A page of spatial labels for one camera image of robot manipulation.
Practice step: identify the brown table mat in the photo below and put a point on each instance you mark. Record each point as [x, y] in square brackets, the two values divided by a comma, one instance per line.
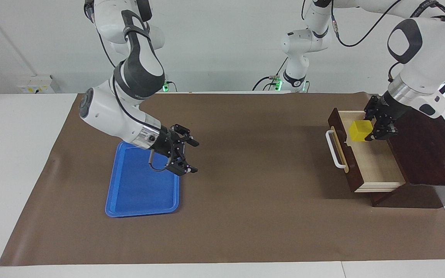
[245, 216]

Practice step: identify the white wall socket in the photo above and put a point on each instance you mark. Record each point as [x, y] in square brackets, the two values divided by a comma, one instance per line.
[35, 85]

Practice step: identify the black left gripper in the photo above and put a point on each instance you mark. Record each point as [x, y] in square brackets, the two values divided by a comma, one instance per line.
[384, 110]

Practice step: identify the blue plastic tray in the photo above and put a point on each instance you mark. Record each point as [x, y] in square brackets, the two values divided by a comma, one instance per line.
[141, 193]

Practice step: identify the dark wooden cabinet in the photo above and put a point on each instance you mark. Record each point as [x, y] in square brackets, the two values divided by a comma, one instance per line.
[427, 154]

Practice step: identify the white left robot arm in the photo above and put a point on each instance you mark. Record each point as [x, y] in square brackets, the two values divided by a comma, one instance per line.
[427, 50]

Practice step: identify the wooden drawer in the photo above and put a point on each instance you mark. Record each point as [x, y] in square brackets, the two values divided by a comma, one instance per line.
[377, 166]

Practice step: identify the yellow cube block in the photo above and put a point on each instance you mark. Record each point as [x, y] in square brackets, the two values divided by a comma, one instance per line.
[359, 130]

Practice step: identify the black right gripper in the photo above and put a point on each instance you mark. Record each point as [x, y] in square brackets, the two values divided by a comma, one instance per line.
[168, 144]

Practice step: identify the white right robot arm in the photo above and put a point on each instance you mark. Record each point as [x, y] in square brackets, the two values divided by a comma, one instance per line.
[129, 108]

